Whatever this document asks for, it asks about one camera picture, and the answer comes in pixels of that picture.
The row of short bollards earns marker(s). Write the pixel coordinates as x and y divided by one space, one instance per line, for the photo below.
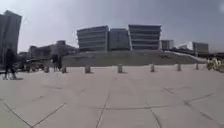
120 68

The grass slope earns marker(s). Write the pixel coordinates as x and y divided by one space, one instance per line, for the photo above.
133 57

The grey paved plaza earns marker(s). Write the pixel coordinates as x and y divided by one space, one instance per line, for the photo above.
110 93

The grey layered block building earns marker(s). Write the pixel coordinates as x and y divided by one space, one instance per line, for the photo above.
93 38

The person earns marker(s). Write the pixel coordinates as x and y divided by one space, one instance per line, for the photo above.
9 61
56 61

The low dark building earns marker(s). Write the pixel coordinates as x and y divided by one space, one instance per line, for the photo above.
46 50

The yellow bicycles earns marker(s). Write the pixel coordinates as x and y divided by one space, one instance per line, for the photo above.
214 63

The dark grey tall building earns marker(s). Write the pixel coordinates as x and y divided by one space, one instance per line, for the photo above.
10 33

